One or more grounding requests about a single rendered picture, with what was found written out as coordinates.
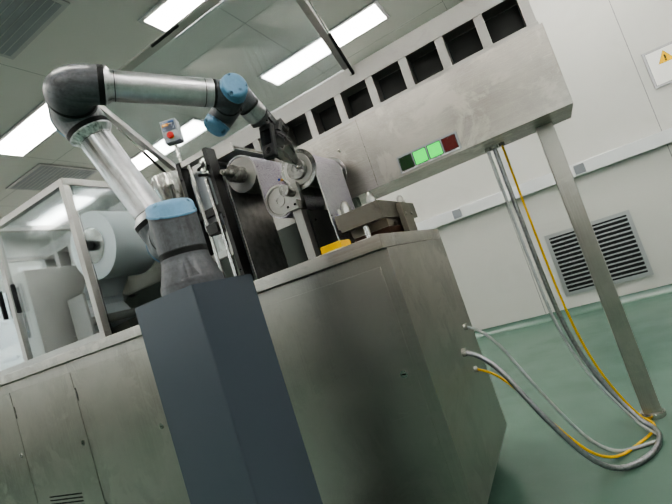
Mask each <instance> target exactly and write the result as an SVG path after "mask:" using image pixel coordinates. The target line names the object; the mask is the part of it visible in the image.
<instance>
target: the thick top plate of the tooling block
mask: <svg viewBox="0 0 672 504"><path fill-rule="evenodd" d="M396 203H398V202H396V201H386V200H375V201H373V202H370V203H368V204H365V205H363V206H361V207H358V208H356V209H354V210H351V211H349V212H346V213H344V214H342V215H339V216H337V217H336V218H337V221H338V224H339V227H340V230H341V233H351V232H352V231H354V230H357V229H360V228H362V226H364V225H367V224H369V225H370V224H372V223H375V222H377V221H380V220H382V219H385V218H400V217H399V214H398V211H397V208H396V205H395V204H396ZM409 206H410V209H411V212H412V215H413V218H417V217H418V216H417V213H416V210H415V208H414V205H413V203H409Z"/></svg>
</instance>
